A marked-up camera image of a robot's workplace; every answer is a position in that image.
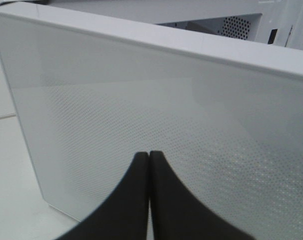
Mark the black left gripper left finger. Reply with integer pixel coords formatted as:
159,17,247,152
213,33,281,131
57,152,149,240

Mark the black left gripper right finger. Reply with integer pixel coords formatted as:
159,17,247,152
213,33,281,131
149,151,254,240

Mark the white microwave door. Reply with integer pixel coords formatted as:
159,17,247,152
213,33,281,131
0,0,303,240

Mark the white microwave oven body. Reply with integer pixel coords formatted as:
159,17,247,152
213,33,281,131
45,0,303,50

